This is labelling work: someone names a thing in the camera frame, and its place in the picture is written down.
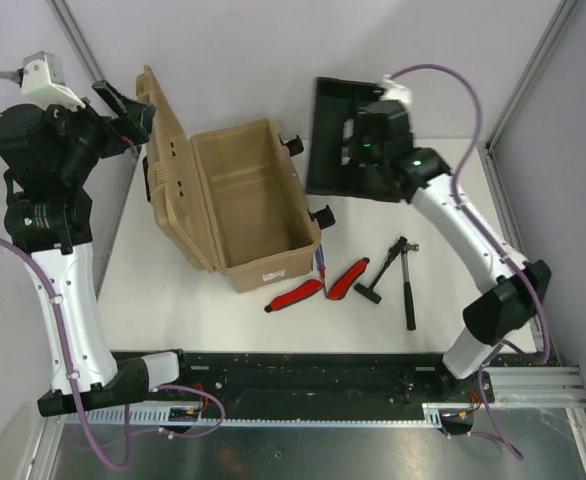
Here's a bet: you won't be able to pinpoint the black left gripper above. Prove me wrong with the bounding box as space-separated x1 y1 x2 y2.
40 80 156 183

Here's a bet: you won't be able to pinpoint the black tool box tray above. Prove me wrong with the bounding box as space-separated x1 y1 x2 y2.
306 77 402 203

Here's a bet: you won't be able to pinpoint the tan plastic tool box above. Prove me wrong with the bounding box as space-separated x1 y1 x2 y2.
136 67 321 293

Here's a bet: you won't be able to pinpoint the black rubber mallet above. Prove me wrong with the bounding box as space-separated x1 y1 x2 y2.
354 236 408 304

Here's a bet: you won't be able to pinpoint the black handled claw hammer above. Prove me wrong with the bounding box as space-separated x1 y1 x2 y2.
401 243 419 331

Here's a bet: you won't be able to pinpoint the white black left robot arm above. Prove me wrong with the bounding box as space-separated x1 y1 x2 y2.
0 80 194 417

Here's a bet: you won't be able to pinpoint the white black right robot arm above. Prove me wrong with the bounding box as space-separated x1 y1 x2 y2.
347 100 551 401

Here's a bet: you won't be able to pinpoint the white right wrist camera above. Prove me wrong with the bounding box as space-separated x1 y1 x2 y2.
377 75 413 107

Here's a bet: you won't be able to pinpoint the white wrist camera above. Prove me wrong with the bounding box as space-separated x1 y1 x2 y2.
377 75 413 107
21 51 86 111

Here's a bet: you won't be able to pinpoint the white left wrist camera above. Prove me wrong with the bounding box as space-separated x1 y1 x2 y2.
21 51 86 111

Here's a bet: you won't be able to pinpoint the left aluminium frame post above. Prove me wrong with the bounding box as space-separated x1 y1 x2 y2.
46 0 142 166

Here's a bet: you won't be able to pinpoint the aluminium frame post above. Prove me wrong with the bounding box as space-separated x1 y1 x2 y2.
46 0 142 166
484 0 582 153

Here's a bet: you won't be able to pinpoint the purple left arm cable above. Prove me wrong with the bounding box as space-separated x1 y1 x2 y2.
0 69 227 471

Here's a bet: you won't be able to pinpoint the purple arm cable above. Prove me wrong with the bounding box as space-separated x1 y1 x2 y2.
0 69 227 471
390 63 554 461

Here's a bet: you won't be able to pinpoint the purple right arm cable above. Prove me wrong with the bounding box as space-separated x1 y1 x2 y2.
390 63 554 461

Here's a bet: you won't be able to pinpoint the red handled pliers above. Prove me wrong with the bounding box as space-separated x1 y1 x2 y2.
264 257 370 313

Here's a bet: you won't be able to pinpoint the right aluminium frame post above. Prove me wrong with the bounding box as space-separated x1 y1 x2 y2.
484 0 582 153

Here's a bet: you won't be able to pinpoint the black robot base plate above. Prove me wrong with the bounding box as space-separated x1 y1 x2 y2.
175 350 492 403

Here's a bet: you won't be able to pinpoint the grey slotted cable duct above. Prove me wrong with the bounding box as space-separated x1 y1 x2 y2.
62 402 479 427

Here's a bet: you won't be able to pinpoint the aluminium frame rail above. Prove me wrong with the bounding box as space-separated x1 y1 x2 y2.
487 367 586 409

